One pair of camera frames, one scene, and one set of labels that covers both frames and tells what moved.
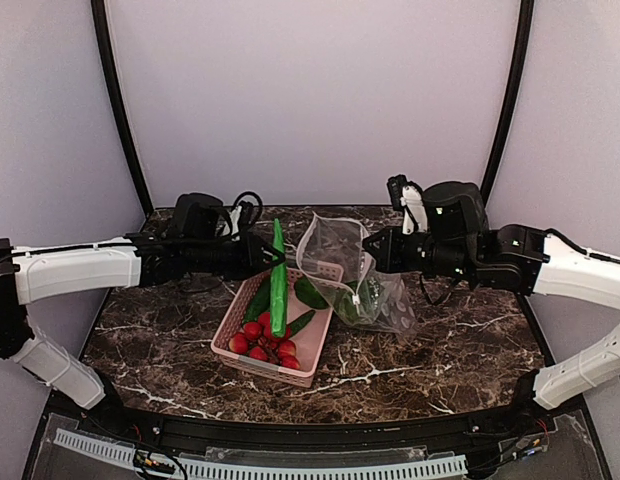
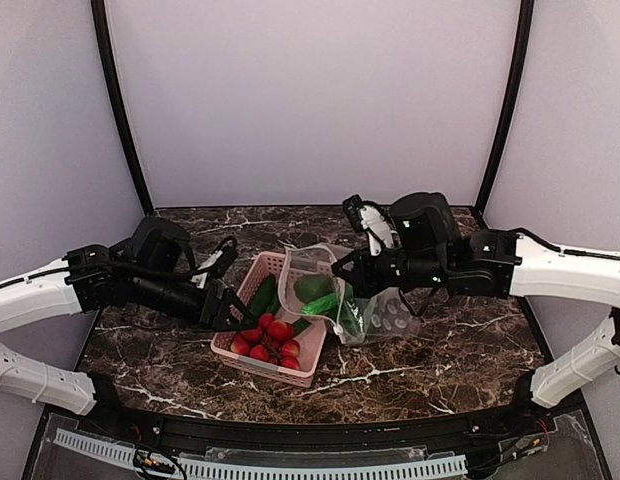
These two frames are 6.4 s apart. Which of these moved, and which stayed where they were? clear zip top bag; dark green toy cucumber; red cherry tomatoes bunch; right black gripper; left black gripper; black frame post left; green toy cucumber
Moved: right black gripper; left black gripper; green toy cucumber; clear zip top bag
Stayed: red cherry tomatoes bunch; dark green toy cucumber; black frame post left
